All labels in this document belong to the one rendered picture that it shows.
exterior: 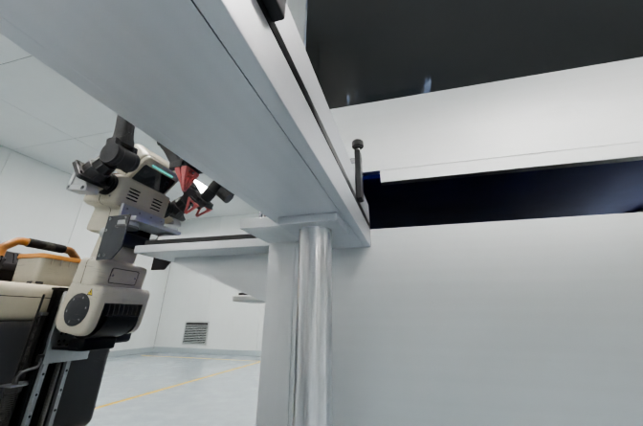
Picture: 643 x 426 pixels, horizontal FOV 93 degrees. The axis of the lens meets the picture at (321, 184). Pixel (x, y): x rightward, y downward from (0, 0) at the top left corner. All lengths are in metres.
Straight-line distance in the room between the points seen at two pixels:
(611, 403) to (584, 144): 0.44
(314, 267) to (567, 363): 0.43
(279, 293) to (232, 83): 0.54
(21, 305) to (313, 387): 1.25
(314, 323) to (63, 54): 0.37
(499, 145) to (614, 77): 0.27
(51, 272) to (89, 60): 1.44
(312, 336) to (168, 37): 0.36
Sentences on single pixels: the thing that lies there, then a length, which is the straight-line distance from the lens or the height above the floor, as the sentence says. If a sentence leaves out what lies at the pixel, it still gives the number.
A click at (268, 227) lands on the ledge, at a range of 0.58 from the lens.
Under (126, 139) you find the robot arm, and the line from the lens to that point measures 1.34.
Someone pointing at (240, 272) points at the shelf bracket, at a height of 0.81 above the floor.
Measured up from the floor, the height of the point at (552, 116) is 1.10.
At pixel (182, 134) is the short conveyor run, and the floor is 0.84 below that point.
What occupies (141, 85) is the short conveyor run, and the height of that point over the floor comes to 0.84.
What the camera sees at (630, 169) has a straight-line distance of 0.94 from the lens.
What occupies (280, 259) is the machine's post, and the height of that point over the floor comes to 0.82.
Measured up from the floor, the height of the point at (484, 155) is 1.02.
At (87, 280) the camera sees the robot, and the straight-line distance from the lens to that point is 1.38.
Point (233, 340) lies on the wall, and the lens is 7.17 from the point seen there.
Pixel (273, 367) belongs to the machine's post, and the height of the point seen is 0.62.
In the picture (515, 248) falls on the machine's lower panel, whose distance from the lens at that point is 0.67.
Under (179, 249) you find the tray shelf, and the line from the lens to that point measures 0.87.
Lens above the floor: 0.71
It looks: 24 degrees up
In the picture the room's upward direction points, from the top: 1 degrees clockwise
